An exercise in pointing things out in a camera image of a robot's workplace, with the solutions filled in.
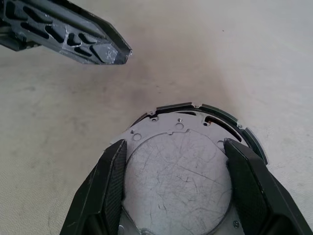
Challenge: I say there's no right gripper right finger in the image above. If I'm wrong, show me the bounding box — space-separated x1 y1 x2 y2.
223 138 313 235

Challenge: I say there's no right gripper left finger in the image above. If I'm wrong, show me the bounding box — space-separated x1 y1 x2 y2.
60 139 129 235

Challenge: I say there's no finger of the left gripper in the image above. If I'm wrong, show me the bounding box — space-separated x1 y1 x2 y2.
0 0 134 66

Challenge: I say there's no silver round motor lid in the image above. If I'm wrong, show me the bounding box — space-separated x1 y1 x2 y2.
109 112 251 235

